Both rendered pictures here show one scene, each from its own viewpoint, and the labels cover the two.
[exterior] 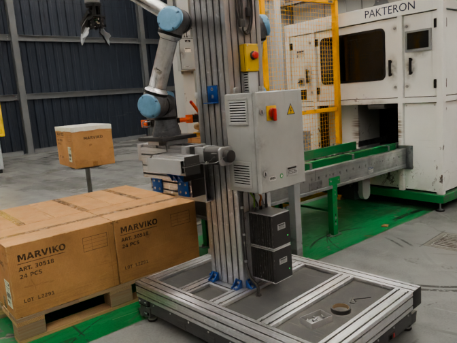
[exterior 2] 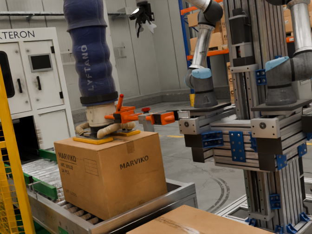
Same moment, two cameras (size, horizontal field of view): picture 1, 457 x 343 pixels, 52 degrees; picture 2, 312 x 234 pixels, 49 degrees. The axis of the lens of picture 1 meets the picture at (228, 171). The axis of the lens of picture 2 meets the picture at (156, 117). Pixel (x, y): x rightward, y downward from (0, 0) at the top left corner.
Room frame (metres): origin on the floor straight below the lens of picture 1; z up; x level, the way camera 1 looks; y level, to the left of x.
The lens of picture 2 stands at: (3.07, 2.07, 1.30)
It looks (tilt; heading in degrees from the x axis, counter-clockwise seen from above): 8 degrees down; 272
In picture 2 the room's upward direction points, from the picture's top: 9 degrees counter-clockwise
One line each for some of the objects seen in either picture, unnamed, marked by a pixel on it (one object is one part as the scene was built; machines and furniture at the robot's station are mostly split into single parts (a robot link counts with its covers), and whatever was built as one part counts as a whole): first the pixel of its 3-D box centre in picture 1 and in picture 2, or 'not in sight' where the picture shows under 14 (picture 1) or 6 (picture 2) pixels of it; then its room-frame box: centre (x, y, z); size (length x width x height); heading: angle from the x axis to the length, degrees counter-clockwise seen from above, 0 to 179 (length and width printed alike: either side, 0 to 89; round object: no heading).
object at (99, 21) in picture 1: (94, 16); not in sight; (2.42, 0.61, 1.66); 0.09 x 0.08 x 0.12; 43
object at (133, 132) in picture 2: not in sight; (118, 129); (3.37, -0.04, 0.97); 0.34 x 0.10 x 0.05; 128
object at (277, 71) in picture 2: (163, 103); (279, 70); (2.47, 0.31, 1.20); 0.13 x 0.12 x 0.14; 163
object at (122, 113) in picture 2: (193, 118); (124, 116); (3.29, 0.22, 1.08); 0.10 x 0.08 x 0.06; 38
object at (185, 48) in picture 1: (187, 54); not in sight; (4.42, 0.30, 1.62); 0.20 x 0.05 x 0.30; 129
